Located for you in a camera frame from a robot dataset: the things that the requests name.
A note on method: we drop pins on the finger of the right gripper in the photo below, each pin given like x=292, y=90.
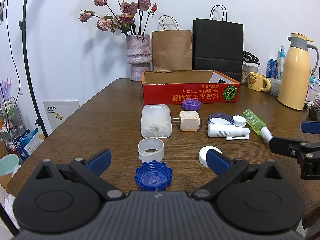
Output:
x=294, y=148
x=312, y=127

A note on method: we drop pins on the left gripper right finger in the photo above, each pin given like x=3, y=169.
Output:
x=254, y=198

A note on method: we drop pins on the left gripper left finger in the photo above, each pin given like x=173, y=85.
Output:
x=59, y=198

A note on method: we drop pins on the green spray bottle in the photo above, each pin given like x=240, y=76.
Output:
x=257, y=125

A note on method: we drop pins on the small white ribbed cap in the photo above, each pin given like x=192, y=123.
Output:
x=239, y=121

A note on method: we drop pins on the white spray bottle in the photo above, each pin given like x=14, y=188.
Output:
x=230, y=132

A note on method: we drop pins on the white ribbed plastic cap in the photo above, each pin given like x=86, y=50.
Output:
x=204, y=154

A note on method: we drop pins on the blue toothed plastic cap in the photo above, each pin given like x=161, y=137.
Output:
x=153, y=176

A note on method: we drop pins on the white tape roll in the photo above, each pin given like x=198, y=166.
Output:
x=150, y=149

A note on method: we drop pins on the purple toothed plastic cap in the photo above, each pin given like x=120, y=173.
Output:
x=191, y=105

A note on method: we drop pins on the translucent plastic container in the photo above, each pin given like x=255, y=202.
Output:
x=156, y=121

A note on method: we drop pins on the yellow thermos jug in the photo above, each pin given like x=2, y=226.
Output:
x=296, y=72

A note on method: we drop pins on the grey ceramic cup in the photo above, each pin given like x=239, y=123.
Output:
x=275, y=86

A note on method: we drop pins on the blue soda can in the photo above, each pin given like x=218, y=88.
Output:
x=272, y=69

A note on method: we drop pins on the yellow bear mug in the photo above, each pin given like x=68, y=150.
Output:
x=258, y=82

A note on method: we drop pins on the clear glass bottle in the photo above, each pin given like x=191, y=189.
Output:
x=280, y=63

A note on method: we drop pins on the clear jar with black clip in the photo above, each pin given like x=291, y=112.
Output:
x=250, y=63

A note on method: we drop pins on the black paper bag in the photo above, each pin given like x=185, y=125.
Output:
x=218, y=44

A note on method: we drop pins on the red cardboard box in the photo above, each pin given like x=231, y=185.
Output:
x=173, y=87

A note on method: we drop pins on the brown paper bag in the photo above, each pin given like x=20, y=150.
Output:
x=171, y=46

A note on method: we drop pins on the mottled purple ceramic vase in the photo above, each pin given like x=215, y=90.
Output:
x=139, y=55

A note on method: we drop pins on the black light stand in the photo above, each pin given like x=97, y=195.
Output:
x=23, y=25

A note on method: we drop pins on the dried pink rose bouquet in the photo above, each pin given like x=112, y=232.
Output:
x=130, y=18

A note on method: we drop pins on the white booklet against wall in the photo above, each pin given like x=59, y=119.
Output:
x=58, y=111

